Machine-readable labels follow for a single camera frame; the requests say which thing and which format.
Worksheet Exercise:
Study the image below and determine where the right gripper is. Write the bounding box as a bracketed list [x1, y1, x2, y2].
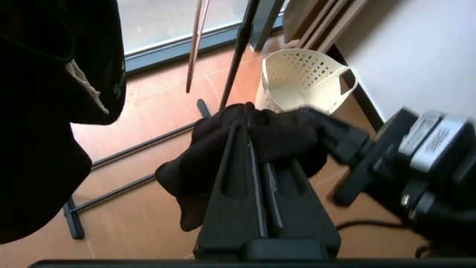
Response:
[330, 106, 476, 256]

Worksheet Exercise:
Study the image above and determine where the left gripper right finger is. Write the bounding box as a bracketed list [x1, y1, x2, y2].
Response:
[262, 158, 341, 260]

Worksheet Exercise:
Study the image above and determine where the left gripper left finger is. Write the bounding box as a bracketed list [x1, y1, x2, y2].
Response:
[195, 117, 268, 260]

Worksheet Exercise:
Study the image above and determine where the black garment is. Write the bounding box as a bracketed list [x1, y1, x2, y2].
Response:
[0, 0, 127, 245]
[155, 102, 332, 232]

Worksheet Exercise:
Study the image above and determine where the pink clothes hanger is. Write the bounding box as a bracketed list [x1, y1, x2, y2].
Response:
[184, 0, 211, 94]

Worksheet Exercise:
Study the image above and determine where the white laundry basket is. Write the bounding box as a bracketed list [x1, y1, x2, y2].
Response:
[254, 48, 359, 115]

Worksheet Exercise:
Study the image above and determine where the black clothes rack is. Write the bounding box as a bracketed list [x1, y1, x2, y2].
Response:
[62, 0, 262, 240]

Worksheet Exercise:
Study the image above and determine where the window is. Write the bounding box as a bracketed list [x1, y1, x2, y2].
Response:
[117, 0, 288, 76]

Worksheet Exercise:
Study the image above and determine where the beige curtain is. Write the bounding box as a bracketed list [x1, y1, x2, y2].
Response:
[282, 0, 370, 53]

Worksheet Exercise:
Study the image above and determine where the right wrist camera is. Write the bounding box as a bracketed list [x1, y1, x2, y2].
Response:
[397, 109, 476, 176]

